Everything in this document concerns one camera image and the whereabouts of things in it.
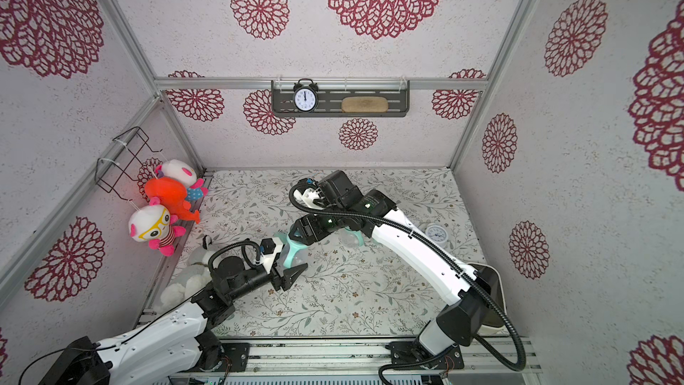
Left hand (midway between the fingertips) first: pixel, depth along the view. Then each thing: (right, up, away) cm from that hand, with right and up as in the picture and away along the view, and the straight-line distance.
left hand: (300, 256), depth 77 cm
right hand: (+1, +9, -8) cm, 13 cm away
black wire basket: (-52, +28, 0) cm, 59 cm away
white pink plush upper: (-46, +27, +17) cm, 56 cm away
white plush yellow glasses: (-44, +9, +4) cm, 45 cm away
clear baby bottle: (+16, +2, +20) cm, 26 cm away
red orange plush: (-45, +18, +12) cm, 50 cm away
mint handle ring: (0, +5, -10) cm, 11 cm away
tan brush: (+20, +48, +13) cm, 54 cm away
